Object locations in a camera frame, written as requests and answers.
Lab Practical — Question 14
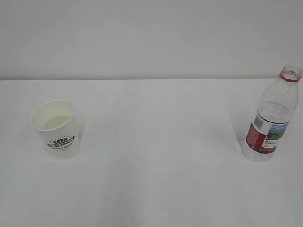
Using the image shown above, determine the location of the white paper cup green logo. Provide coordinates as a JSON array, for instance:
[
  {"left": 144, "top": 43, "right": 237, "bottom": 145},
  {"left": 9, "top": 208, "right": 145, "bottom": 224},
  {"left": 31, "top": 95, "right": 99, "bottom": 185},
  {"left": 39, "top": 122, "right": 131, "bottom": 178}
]
[{"left": 30, "top": 100, "right": 80, "bottom": 159}]

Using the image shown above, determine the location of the clear water bottle red label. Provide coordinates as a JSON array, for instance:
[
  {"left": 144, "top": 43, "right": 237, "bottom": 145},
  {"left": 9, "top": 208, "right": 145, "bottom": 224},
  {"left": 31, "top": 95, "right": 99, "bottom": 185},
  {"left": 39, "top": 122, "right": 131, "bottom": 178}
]
[{"left": 241, "top": 65, "right": 303, "bottom": 163}]

